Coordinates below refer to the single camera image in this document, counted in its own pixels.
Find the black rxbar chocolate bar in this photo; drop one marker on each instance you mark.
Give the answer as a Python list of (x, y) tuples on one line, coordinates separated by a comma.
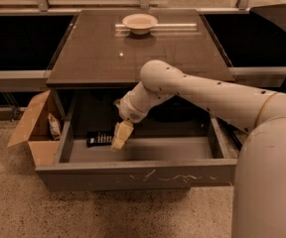
[(99, 138)]

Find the open cardboard box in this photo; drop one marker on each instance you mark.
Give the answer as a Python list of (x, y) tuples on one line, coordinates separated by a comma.
[(34, 129)]

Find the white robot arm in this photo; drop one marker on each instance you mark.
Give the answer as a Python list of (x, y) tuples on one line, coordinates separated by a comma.
[(259, 201)]

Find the white bowl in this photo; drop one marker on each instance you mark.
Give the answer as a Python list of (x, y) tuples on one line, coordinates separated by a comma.
[(139, 24)]

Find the black drawer slide rail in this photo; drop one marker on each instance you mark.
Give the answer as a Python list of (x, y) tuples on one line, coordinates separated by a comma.
[(229, 130)]

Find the crumpled snack bag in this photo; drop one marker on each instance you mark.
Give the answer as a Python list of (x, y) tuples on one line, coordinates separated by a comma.
[(55, 126)]

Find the grey cabinet with counter top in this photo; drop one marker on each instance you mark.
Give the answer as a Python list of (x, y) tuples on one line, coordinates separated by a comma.
[(101, 53)]

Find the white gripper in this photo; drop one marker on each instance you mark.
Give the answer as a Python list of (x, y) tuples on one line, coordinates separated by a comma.
[(130, 110)]

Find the open grey top drawer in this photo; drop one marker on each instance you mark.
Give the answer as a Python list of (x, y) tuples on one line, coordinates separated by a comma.
[(178, 145)]

